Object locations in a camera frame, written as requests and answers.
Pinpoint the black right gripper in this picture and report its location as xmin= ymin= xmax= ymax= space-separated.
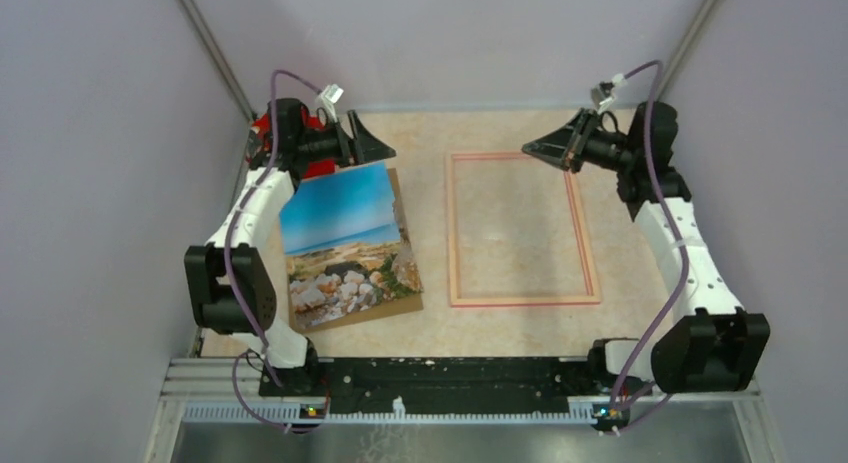
xmin=522 ymin=109 xmax=638 ymax=175

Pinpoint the aluminium front rail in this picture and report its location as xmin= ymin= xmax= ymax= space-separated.
xmin=158 ymin=355 xmax=763 ymax=403

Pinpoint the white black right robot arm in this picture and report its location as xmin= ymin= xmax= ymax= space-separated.
xmin=521 ymin=102 xmax=771 ymax=395

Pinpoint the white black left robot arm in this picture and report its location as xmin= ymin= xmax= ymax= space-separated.
xmin=183 ymin=98 xmax=396 ymax=397

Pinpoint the grey cable duct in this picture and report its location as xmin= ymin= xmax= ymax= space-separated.
xmin=182 ymin=400 xmax=616 ymax=425

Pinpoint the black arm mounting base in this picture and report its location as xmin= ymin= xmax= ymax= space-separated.
xmin=258 ymin=356 xmax=616 ymax=415

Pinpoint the pink wooden picture frame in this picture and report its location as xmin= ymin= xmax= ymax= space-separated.
xmin=445 ymin=152 xmax=603 ymax=309

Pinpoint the landscape beach photo print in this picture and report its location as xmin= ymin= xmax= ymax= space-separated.
xmin=278 ymin=161 xmax=425 ymax=331

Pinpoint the red plush toy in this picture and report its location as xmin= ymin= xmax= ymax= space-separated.
xmin=245 ymin=109 xmax=336 ymax=179

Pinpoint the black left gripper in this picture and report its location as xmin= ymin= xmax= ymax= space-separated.
xmin=297 ymin=110 xmax=396 ymax=169

